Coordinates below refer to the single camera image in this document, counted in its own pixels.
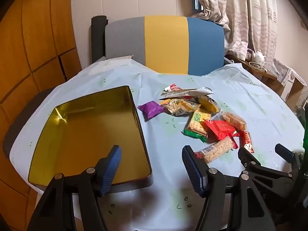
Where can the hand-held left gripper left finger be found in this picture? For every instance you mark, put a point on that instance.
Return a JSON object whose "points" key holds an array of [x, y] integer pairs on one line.
{"points": [[113, 166]]}

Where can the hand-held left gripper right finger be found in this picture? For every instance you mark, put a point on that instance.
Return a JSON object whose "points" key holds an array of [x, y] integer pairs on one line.
{"points": [[192, 170]]}

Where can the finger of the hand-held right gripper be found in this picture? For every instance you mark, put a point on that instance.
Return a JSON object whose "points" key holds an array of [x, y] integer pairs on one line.
{"points": [[286, 154], [249, 160]]}

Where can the small red snack bar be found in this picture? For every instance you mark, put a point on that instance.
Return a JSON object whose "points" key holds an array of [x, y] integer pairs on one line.
{"points": [[246, 142]]}

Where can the clear sesame bar packet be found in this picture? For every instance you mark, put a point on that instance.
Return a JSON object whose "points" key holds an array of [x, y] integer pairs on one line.
{"points": [[216, 150]]}

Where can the gold tin box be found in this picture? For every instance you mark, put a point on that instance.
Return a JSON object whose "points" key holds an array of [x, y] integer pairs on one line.
{"points": [[84, 137]]}

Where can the orange cake packet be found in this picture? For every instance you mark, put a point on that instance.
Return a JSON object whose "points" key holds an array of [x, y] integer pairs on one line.
{"points": [[234, 120]]}

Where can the red snack packet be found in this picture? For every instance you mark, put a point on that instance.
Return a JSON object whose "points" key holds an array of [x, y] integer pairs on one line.
{"points": [[220, 128]]}

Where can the yellow cracker packet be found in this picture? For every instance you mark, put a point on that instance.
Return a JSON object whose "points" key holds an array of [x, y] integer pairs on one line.
{"points": [[197, 125]]}

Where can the yellow clear snack packet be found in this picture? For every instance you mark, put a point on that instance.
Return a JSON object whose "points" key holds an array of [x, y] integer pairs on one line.
{"points": [[181, 107]]}

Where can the purple snack packet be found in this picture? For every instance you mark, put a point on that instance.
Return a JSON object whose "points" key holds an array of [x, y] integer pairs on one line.
{"points": [[151, 109]]}

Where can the brown sesame paste packet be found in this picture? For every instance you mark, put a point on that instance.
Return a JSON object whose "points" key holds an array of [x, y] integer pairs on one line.
{"points": [[192, 92]]}

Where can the red white sachet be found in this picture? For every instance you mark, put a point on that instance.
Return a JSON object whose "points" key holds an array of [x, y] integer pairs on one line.
{"points": [[172, 88]]}

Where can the pale blue printed tablecloth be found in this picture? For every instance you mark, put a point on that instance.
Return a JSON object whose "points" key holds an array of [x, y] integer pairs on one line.
{"points": [[240, 96]]}

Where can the cardboard box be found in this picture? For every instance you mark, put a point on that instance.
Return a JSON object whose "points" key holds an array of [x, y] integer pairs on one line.
{"points": [[288, 81]]}

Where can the wooden side table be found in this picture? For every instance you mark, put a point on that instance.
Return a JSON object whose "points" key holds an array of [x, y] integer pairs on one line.
{"points": [[262, 73]]}

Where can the white teapot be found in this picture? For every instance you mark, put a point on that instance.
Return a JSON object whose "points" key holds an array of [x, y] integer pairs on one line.
{"points": [[258, 56]]}

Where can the grey yellow blue chair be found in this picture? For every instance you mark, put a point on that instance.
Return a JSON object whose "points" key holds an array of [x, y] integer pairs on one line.
{"points": [[166, 43]]}

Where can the patterned beige curtain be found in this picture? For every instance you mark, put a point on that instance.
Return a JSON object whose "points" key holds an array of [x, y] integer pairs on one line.
{"points": [[240, 9]]}

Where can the orange wooden cabinet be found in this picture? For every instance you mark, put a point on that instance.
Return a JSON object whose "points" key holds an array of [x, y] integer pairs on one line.
{"points": [[28, 41]]}

